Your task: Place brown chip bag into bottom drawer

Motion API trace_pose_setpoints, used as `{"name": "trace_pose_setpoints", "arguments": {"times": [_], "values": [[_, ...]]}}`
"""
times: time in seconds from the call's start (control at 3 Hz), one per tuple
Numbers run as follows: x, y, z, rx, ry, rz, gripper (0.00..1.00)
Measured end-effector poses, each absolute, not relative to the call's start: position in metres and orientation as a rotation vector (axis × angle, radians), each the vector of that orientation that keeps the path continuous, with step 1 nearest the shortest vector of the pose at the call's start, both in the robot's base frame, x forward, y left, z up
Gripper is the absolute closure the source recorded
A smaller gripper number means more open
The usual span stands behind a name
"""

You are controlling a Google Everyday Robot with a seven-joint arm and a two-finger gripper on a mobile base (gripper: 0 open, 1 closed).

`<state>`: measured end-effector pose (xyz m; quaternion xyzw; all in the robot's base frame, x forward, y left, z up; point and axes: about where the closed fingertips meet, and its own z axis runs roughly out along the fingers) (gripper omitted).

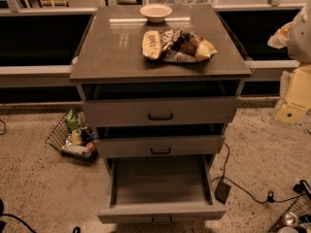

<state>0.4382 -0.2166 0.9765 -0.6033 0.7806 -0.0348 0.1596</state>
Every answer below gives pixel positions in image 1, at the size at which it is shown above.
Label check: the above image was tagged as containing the black power adapter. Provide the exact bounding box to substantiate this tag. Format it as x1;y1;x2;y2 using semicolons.
215;179;231;204

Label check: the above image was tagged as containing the black cable left floor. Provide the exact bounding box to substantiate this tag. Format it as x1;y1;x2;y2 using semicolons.
0;198;82;233

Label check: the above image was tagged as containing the yellow bottle in basket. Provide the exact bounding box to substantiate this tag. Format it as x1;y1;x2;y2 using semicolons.
71;129;83;146

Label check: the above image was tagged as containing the white can in basket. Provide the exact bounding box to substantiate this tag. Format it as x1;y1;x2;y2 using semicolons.
62;145;91;157

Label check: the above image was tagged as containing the black floor cable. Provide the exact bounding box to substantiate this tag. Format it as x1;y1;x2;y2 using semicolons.
211;142;305;205

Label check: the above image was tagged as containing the black wire basket left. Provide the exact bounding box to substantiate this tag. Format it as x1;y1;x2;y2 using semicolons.
46;116;98;163

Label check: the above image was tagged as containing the grey top drawer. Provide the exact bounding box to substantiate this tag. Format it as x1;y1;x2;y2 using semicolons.
82;80;240;126

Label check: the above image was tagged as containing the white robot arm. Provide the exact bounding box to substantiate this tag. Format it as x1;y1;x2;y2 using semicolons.
267;2;311;124

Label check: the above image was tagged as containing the grey bottom drawer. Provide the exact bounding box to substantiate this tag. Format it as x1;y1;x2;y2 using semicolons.
98;155;225;224

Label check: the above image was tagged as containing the grey drawer cabinet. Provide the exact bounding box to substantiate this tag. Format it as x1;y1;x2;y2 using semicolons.
70;5;251;224

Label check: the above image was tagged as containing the beige ceramic bowl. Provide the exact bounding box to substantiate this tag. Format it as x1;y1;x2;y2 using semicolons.
140;4;172;23

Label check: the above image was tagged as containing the grey middle drawer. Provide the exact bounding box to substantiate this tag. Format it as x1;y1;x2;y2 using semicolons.
96;123;225;158

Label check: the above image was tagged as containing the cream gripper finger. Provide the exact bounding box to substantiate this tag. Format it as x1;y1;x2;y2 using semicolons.
267;22;292;49

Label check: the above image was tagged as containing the brown chip bag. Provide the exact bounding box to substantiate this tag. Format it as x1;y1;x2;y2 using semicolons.
142;28;217;63

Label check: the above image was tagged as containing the silver can in basket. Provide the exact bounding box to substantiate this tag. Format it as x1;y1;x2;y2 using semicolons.
283;212;298;227

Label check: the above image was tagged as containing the green leafy item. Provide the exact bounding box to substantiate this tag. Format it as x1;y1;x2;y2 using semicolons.
64;110;81;132

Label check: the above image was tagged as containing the grey drawer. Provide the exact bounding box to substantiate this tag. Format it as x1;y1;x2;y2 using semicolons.
98;155;225;224
82;80;240;126
96;123;225;158

